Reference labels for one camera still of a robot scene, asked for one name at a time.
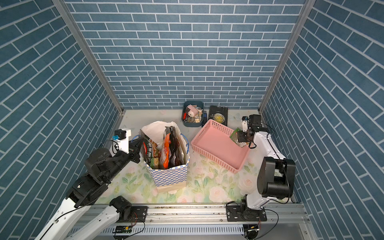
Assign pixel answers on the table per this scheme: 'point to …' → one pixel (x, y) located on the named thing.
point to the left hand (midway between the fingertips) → (147, 139)
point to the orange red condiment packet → (166, 152)
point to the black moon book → (218, 114)
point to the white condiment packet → (179, 157)
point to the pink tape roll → (193, 111)
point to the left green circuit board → (123, 229)
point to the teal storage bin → (186, 103)
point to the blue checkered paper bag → (174, 178)
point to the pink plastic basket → (213, 141)
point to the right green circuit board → (251, 230)
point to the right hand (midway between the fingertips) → (245, 136)
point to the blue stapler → (205, 116)
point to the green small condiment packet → (235, 137)
